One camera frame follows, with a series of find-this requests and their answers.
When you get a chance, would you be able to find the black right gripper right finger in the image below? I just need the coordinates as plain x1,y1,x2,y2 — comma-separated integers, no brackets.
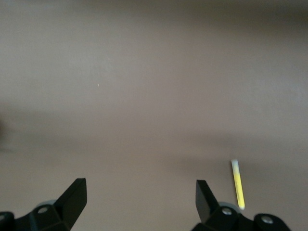
191,179,292,231

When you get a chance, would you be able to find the yellow highlighter pen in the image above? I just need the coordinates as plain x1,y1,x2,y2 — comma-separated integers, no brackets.
231,159,246,210

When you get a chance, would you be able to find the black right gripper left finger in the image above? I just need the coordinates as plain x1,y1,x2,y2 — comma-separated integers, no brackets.
0,178,88,231

